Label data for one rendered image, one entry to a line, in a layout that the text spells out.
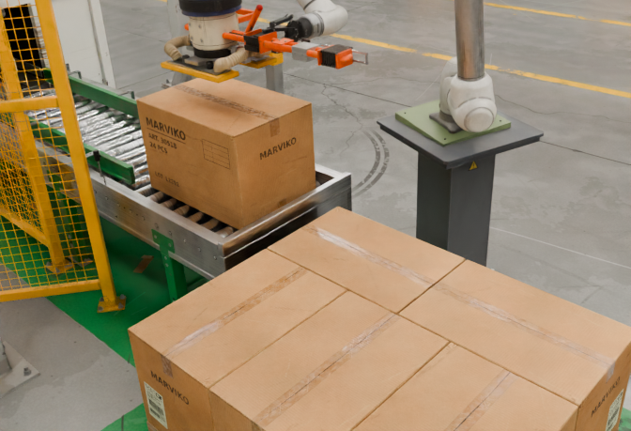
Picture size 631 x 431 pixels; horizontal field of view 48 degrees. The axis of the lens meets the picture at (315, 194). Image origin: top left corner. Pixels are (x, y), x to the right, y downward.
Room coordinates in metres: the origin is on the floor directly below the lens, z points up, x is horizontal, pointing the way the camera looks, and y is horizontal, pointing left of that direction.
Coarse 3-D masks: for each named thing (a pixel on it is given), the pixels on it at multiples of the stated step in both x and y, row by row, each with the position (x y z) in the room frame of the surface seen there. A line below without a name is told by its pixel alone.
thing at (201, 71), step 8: (184, 56) 2.57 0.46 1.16; (168, 64) 2.59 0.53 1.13; (176, 64) 2.57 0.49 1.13; (184, 64) 2.56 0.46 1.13; (208, 64) 2.47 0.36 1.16; (184, 72) 2.52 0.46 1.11; (192, 72) 2.48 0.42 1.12; (200, 72) 2.46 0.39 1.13; (208, 72) 2.44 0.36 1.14; (216, 72) 2.43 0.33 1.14; (224, 72) 2.44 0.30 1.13; (232, 72) 2.44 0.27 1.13; (208, 80) 2.42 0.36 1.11; (216, 80) 2.39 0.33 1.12; (224, 80) 2.40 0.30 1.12
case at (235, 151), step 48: (192, 96) 2.71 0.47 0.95; (240, 96) 2.68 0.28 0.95; (288, 96) 2.66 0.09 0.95; (144, 144) 2.71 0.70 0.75; (192, 144) 2.47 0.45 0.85; (240, 144) 2.31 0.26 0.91; (288, 144) 2.48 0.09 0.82; (192, 192) 2.50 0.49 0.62; (240, 192) 2.29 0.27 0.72; (288, 192) 2.46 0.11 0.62
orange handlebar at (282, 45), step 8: (240, 8) 2.89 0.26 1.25; (240, 16) 2.76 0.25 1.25; (248, 16) 2.77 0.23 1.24; (240, 32) 2.52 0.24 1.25; (240, 40) 2.46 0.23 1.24; (272, 40) 2.40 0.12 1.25; (280, 40) 2.36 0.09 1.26; (288, 40) 2.35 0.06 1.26; (272, 48) 2.35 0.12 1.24; (280, 48) 2.32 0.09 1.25; (288, 48) 2.29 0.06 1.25; (320, 48) 2.26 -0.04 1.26; (312, 56) 2.22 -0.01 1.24; (344, 56) 2.14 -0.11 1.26; (352, 56) 2.16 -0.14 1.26
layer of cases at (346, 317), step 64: (256, 256) 2.14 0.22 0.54; (320, 256) 2.11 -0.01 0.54; (384, 256) 2.09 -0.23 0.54; (448, 256) 2.07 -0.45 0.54; (192, 320) 1.79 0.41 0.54; (256, 320) 1.77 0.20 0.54; (320, 320) 1.76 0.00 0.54; (384, 320) 1.74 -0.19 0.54; (448, 320) 1.72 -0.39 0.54; (512, 320) 1.71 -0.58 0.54; (576, 320) 1.69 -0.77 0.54; (192, 384) 1.54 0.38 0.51; (256, 384) 1.49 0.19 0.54; (320, 384) 1.48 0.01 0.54; (384, 384) 1.47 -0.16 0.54; (448, 384) 1.45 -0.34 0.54; (512, 384) 1.44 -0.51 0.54; (576, 384) 1.43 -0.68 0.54
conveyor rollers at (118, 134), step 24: (24, 96) 3.94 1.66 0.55; (48, 96) 3.94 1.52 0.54; (72, 96) 3.94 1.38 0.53; (0, 120) 3.63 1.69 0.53; (48, 120) 3.55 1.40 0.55; (96, 120) 3.54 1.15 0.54; (120, 120) 3.54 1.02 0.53; (48, 144) 3.25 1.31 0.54; (96, 144) 3.23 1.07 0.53; (120, 144) 3.22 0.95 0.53; (96, 168) 2.93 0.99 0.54; (144, 168) 2.90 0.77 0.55; (144, 192) 2.68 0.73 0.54; (192, 216) 2.44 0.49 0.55
